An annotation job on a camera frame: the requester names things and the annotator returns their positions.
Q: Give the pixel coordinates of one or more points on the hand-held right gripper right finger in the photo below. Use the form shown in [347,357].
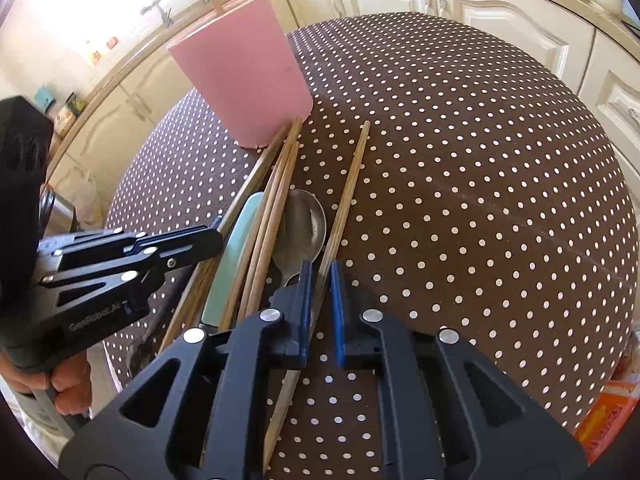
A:
[337,320]

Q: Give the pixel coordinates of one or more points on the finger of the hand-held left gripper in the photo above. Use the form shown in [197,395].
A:
[190,242]
[115,282]

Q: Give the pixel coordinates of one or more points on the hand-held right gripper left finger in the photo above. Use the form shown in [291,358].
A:
[306,310]

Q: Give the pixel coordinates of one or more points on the dark wooden chopstick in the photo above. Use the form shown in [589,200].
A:
[252,185]

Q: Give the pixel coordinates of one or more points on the pink utensil cup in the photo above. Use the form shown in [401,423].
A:
[240,70]

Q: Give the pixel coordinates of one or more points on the person's left hand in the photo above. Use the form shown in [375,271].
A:
[72,385]

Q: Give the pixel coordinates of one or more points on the light green spatula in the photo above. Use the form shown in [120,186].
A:
[240,240]

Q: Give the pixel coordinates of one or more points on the white plastic bag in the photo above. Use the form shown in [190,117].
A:
[89,195]

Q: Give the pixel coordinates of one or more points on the metal spoon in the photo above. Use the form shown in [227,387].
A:
[300,225]

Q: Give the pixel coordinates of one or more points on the teal packet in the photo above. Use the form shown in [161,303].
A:
[45,99]

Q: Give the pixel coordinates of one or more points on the brown polka dot tablecloth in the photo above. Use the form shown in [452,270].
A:
[450,210]

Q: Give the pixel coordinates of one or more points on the orange plastic bag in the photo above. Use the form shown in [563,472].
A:
[610,410]

